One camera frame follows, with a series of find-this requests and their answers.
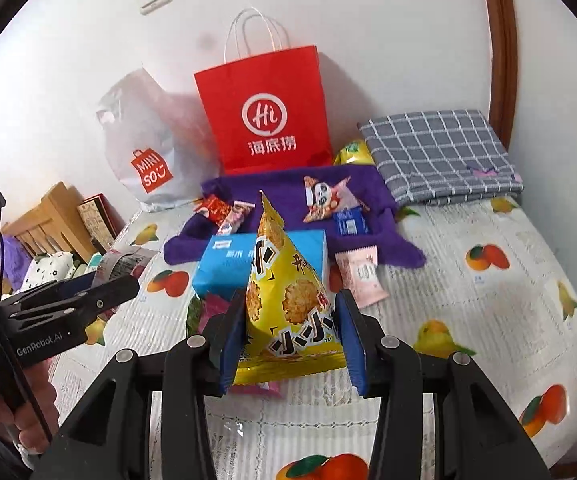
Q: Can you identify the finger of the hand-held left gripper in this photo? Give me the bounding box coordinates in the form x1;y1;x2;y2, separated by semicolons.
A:
1;272;99;311
8;276;140;331

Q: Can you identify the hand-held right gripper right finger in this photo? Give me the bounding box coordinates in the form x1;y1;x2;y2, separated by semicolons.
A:
335;289;539;480

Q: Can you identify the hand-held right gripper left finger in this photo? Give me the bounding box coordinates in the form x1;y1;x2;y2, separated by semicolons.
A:
31;287;249;480

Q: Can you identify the silver snack packet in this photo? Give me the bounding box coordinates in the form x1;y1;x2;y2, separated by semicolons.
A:
91;246;159;291

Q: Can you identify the yellow triangular snack packet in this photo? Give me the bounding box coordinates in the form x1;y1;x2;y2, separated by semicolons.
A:
233;190;347;387

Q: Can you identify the person's left hand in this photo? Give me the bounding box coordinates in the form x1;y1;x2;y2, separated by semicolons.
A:
0;360;62;456

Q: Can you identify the white polka dot cloth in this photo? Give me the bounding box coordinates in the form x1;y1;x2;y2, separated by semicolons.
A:
18;251;76;293

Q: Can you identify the green and white tube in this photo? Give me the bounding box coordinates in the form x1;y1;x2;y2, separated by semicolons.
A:
73;254;103;278

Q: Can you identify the green snack packet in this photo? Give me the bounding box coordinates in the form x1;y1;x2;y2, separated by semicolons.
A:
186;296;209;336

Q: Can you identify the small white-pink snack packet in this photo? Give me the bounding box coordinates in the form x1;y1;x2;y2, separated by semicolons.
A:
335;247;388;309

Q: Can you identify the wooden headboard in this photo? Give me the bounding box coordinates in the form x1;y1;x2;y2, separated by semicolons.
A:
1;181;96;266

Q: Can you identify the dark red patterned box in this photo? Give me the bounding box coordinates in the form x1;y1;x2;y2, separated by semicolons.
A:
77;193;126;256

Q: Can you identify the blue tissue pack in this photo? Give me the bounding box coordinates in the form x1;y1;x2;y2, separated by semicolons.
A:
192;230;330;303

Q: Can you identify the fruit print sheet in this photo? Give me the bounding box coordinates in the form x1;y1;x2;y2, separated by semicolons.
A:
0;195;577;480

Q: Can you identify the small blue snack packet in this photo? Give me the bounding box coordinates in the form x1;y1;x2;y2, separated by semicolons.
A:
332;210;371;237

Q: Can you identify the pink striped snack packet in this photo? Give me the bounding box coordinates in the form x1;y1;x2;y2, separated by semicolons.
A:
217;201;256;237

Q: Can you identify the small red snack packet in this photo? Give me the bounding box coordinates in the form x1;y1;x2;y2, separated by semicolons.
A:
193;196;232;226

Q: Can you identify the panda print snack packet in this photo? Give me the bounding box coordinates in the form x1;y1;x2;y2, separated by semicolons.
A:
302;175;364;224

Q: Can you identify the purple towel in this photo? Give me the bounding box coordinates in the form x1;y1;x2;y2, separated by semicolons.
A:
163;165;426;268

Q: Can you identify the white plastic shopping bag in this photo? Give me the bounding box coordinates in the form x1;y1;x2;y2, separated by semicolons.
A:
96;67;219;213

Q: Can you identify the yellow-green snack packet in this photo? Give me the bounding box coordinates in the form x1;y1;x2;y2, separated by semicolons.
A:
333;140;376;167

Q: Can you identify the grey checked folded cloth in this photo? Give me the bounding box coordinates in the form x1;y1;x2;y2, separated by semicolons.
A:
358;109;525;207

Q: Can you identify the red paper bag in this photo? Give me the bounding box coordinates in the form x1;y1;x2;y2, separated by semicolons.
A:
193;7;334;176

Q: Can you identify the brown wooden door frame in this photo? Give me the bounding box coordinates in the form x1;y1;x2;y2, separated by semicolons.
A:
475;0;519;151

